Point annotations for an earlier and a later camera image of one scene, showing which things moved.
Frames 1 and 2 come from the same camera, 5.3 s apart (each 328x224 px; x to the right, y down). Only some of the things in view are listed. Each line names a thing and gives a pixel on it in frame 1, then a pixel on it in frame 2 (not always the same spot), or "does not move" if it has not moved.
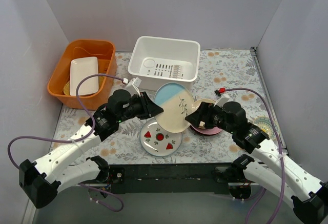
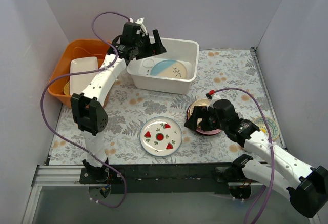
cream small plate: x=197 y=103 does not move
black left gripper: x=144 y=105 → x=148 y=47
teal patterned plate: x=264 y=123 does not move
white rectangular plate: x=80 y=68 does not move
